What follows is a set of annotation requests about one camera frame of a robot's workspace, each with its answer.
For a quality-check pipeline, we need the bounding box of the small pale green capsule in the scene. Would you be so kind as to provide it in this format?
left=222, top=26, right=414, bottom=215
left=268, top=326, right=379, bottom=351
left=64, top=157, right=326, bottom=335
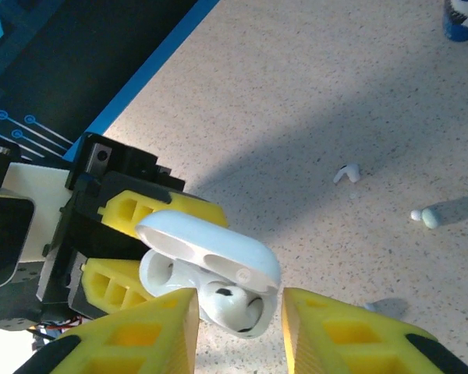
left=409, top=207, right=440, bottom=231

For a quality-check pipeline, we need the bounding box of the blue white paper cup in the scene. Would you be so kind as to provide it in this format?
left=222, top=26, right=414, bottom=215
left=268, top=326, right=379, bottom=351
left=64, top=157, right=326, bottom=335
left=442, top=0, right=468, bottom=43

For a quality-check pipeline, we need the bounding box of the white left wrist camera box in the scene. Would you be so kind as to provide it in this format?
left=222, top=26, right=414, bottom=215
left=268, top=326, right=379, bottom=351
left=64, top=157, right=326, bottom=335
left=0, top=162, right=76, bottom=291

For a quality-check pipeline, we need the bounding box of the small grey cylinder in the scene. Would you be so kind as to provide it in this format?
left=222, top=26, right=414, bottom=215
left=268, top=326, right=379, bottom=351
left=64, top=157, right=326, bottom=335
left=332, top=163, right=363, bottom=186

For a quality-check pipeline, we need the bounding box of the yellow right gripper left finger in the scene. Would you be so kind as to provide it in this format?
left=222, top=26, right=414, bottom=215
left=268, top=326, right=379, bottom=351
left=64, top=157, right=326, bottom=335
left=13, top=288, right=200, bottom=374

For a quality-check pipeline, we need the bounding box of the white wireless earbud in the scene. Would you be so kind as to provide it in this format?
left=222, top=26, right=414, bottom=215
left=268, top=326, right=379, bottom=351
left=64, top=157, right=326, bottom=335
left=200, top=280, right=270, bottom=337

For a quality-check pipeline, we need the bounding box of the white earbud charging case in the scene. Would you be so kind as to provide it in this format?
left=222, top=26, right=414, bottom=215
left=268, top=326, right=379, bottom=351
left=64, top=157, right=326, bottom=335
left=134, top=209, right=282, bottom=339

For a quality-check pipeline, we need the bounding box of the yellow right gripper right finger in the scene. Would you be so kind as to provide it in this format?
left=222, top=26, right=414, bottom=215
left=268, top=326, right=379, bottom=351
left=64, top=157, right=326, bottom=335
left=281, top=287, right=468, bottom=374

